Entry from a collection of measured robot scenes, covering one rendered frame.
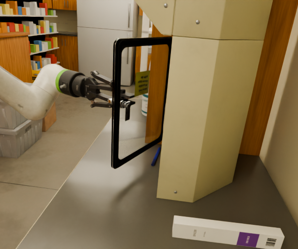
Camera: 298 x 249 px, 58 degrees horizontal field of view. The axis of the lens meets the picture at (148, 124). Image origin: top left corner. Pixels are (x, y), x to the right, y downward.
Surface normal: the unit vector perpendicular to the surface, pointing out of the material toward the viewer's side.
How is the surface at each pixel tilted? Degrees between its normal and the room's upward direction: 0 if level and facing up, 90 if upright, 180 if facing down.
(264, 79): 90
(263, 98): 90
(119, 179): 0
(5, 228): 0
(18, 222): 0
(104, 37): 90
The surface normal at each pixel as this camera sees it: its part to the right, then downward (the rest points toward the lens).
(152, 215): 0.07, -0.92
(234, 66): 0.62, 0.34
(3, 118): -0.12, 0.45
